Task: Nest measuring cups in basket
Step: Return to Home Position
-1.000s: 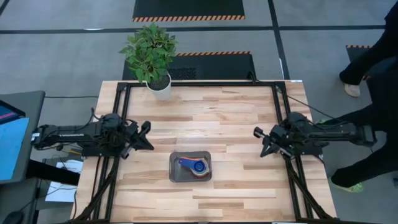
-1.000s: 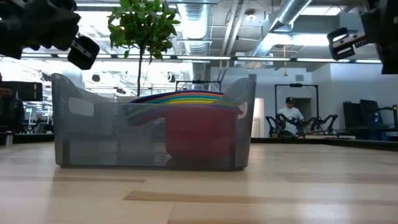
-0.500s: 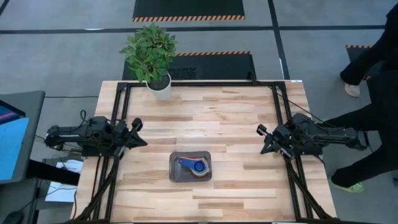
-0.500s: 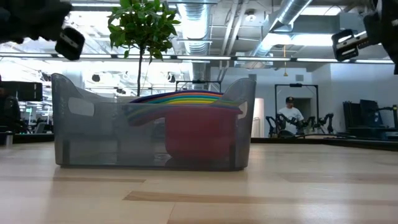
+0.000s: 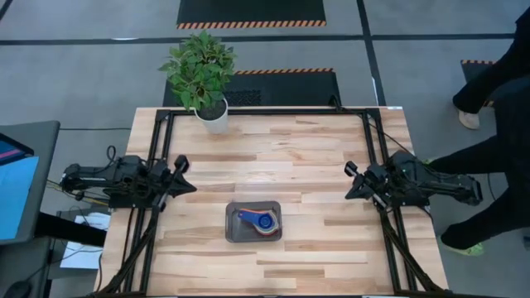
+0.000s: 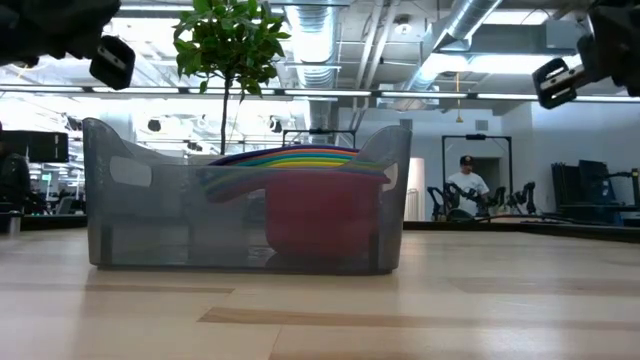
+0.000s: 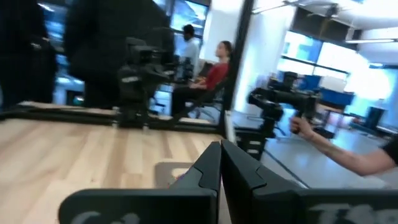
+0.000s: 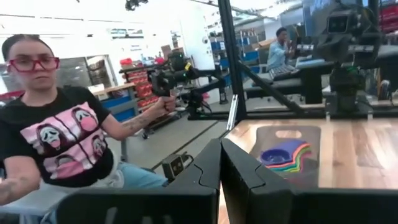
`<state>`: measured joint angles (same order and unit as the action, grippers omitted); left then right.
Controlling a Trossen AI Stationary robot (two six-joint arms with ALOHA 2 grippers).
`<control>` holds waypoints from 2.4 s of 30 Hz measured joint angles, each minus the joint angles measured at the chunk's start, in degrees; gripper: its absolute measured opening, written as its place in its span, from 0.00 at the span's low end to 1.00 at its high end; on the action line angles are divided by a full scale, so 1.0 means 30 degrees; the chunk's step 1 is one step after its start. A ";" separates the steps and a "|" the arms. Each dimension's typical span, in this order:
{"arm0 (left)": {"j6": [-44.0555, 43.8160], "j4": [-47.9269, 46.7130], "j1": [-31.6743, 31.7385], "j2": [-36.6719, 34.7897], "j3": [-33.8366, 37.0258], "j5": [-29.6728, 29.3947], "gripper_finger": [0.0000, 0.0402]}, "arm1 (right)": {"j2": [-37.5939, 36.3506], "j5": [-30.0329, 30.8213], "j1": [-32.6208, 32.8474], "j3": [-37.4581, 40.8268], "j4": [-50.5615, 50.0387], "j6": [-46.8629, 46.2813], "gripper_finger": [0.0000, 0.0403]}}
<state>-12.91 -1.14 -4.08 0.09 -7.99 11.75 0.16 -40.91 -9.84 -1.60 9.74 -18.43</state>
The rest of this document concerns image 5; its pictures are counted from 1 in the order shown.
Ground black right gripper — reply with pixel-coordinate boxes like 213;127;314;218
344;160;395;202

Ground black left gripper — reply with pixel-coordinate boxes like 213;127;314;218
142;154;198;199

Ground grey translucent plastic basket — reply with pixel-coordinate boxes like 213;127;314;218
224;200;283;243

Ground small dark blue measuring cup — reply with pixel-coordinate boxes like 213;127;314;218
237;209;275;231

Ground white plant pot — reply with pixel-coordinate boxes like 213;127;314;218
193;98;229;135

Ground black mesh pad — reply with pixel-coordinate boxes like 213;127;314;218
223;89;263;107

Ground green leafy plant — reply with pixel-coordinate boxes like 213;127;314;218
158;29;239;112

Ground black mat with hazard stripes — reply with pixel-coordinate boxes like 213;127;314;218
176;0;327;30
162;68;341;108
460;60;498;108

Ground black desk leg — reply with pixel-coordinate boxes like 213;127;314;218
35;211;108;248

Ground white papers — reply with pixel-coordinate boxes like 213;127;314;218
60;211;111;271

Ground grey desk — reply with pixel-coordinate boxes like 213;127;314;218
0;119;61;246

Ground light blue panel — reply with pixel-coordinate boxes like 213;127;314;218
0;156;41;241

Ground black framed monitor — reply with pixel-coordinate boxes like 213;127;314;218
0;132;35;167

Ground black computer mouse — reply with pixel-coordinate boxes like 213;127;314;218
2;280;32;298

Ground black table cable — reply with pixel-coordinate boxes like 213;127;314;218
330;94;415;158

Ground yellow cable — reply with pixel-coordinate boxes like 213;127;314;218
46;181;110;207

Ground black aluminium table frame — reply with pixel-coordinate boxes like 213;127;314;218
89;107;452;298

